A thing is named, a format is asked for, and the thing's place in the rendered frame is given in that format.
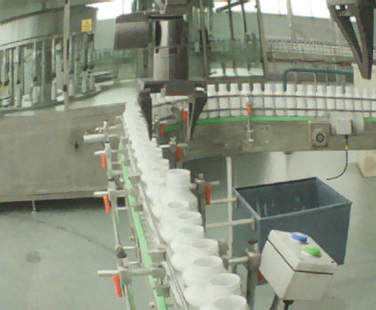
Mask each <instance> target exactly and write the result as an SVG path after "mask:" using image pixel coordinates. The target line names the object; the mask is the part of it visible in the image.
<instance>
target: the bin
mask: <svg viewBox="0 0 376 310"><path fill-rule="evenodd" d="M231 191H233V198H225V199H217V200H211V204H210V205H214V204H223V203H230V202H233V207H232V209H233V221H226V222H217V223H210V224H206V227H205V230H209V229H216V228H221V227H225V226H232V225H233V251H234V253H236V255H237V256H233V257H229V258H228V259H231V258H238V257H244V256H245V249H247V248H248V242H249V239H255V238H257V239H259V243H258V250H259V253H261V254H262V252H263V249H264V247H265V245H266V243H267V241H268V239H269V235H270V232H271V231H276V230H277V231H279V232H286V233H302V234H305V235H307V236H309V237H310V238H311V239H312V240H313V241H314V243H316V244H317V245H318V246H319V247H320V248H321V249H322V250H323V252H325V253H326V254H327V255H328V256H329V257H330V258H331V259H332V260H333V261H334V262H335V264H337V266H340V265H343V264H344V263H345V255H346V245H347V237H348V228H349V218H350V213H351V205H352V204H353V201H351V200H350V199H349V198H347V197H345V196H344V195H343V194H341V193H340V192H339V191H338V190H335V188H333V187H331V186H330V185H329V184H327V183H326V182H324V180H322V179H321V178H320V177H319V176H314V177H309V178H301V179H294V180H286V181H279V182H272V183H264V184H258V185H248V186H240V187H232V188H231Z"/></svg>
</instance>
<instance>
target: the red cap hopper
mask: <svg viewBox="0 0 376 310"><path fill-rule="evenodd" d="M285 5H286V12H287V19H288V27H289V34H290V42H291V44H292V45H293V44H294V43H293V42H297V37H296V32H297V33H298V34H299V35H300V36H301V37H302V38H304V39H305V40H309V37H308V35H306V34H305V33H304V31H302V30H300V28H301V27H304V28H315V29H327V30H328V31H327V32H326V33H325V35H324V36H323V38H321V41H324V39H325V38H327V39H326V41H329V39H331V38H333V45H334V48H335V45H336V38H335V33H336V32H337V39H338V48H339V47H340V46H339V45H342V40H341V34H340V29H339V28H338V26H337V25H336V23H335V26H334V19H333V18H332V16H331V14H330V13H329V16H330V21H331V26H329V27H328V26H323V25H320V26H318V25H311V24H309V25H307V24H300V23H298V24H295V22H294V15H293V8H292V2H291V0H285ZM330 32H332V33H331V34H330V35H329V36H328V34H329V33H330ZM327 36H328V37H327ZM341 79H342V90H343V94H344V95H345V93H346V75H342V76H341ZM336 82H337V87H341V82H340V74H336ZM295 83H296V93H297V85H301V82H300V72H295Z"/></svg>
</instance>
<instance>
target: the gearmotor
mask: <svg viewBox="0 0 376 310"><path fill-rule="evenodd" d="M308 125H309V146H310V151H312V152H313V151H314V150H315V149H330V136H331V137H345V139H346V166H347V140H348V137H362V136H363V134H364V131H365V128H364V118H363V114H362V113H351V112H329V113H328V116H327V119H326V118H318V117H315V118H310V119H308ZM346 166H345V169H344V171H343V172H342V173H341V174H340V175H339V176H342V175H343V173H344V172H345V170H346ZM339 176H337V177H339ZM337 177H335V178H337ZM331 179H334V178H330V179H326V180H331Z"/></svg>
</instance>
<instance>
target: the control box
mask: <svg viewBox="0 0 376 310"><path fill-rule="evenodd" d="M306 245H312V246H314V245H315V246H316V247H318V248H319V249H320V250H321V253H320V254H319V255H313V254H310V253H308V252H306V251H305V250H304V247H305V246H306ZM336 268H337V264H335V262H334V261H333V260H332V259H331V258H330V257H329V256H328V255H327V254H326V253H325V252H323V250H322V249H321V248H320V247H319V246H318V245H317V244H316V243H314V241H313V240H312V239H311V238H310V237H309V236H308V241H307V242H304V241H303V242H301V241H299V240H296V239H293V238H292V233H291V232H290V233H288V232H279V231H277V230H276V231H271V232H270V235H269V239H268V241H267V243H266V245H265V247H264V249H263V252H262V254H261V265H260V268H259V270H260V272H261V274H262V275H263V276H264V278H265V279H266V280H267V281H268V283H269V284H270V286H271V287H272V289H273V290H274V291H275V295H274V297H273V303H272V306H271V308H270V309H269V310H278V307H279V304H280V302H281V300H282V299H283V303H284V304H285V308H284V310H288V306H289V305H291V304H293V302H294V301H295V300H296V301H298V300H299V301H312V302H313V301H315V302H317V301H318V302H319V301H320V299H321V298H322V296H323V295H324V293H325V291H326V289H327V287H328V285H329V283H330V280H331V278H332V276H333V274H334V271H335V269H336Z"/></svg>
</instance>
